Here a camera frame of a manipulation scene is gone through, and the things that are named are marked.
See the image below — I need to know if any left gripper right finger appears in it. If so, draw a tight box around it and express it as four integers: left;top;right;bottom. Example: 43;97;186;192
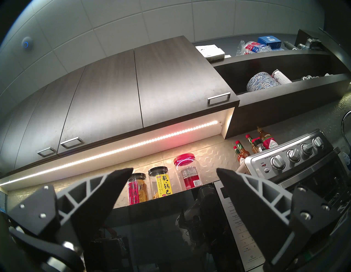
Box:
217;168;340;270

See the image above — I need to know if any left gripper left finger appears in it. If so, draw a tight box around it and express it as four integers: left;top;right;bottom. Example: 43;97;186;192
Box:
8;168;134;254

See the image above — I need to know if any stainless steel toaster oven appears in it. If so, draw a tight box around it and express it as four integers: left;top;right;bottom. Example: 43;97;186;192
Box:
244;129;351;217

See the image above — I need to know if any glass toaster oven door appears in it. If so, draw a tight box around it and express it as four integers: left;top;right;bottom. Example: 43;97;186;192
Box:
278;148;351;213

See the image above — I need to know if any black microwave oven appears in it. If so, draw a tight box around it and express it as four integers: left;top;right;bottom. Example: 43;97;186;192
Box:
82;180;266;272

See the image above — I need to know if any snack jar red label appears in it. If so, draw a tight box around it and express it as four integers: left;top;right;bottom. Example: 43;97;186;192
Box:
127;173;148;205

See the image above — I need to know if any small red Tabasco bottle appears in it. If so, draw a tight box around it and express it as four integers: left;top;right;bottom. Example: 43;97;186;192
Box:
233;146;245;165

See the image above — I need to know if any LED light strip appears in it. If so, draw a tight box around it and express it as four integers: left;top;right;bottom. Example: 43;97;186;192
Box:
0;121;220;187

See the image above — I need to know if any medium orange Tabasco bottle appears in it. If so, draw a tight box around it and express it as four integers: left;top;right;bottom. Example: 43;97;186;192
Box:
235;140;250;159

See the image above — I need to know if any green label Tabasco bottle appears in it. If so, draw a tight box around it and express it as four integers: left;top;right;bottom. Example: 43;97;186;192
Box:
245;134;259;154

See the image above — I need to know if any large Tabasco sauce bottle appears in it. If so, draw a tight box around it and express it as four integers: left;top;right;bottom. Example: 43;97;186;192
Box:
257;126;279;150

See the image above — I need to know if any snack jar yellow label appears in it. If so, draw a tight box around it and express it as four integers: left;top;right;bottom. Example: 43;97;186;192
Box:
148;166;173;200

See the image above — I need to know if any large jar red lid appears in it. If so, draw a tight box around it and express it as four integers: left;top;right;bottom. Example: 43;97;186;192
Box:
174;153;202;191

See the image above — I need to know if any chrome gooseneck faucet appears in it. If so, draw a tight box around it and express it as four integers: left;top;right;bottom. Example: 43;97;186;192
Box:
341;110;351;143

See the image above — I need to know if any white cylindrical can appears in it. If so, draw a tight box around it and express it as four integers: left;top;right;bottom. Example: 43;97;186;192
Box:
271;69;292;85

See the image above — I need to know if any dark wood upper cabinet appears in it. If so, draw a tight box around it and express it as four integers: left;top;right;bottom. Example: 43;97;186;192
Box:
0;36;240;179

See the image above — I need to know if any clear plastic bag red print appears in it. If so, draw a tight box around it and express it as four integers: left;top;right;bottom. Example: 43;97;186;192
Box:
236;41;272;56

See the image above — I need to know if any white flat box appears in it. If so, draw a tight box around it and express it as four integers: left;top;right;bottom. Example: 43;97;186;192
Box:
195;45;225;62

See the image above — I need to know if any round white ceiling device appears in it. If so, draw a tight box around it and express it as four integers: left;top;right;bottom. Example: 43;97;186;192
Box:
21;36;35;50

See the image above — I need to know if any blue cardboard box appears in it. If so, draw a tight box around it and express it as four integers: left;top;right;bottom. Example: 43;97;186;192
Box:
258;36;282;50

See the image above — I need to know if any silver cabinet door handle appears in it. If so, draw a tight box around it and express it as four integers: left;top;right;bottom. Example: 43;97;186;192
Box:
207;92;231;107
60;137;84;150
37;147;57;157

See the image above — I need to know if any dark wood wall shelf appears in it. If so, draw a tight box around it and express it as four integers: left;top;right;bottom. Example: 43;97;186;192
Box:
211;29;351;139

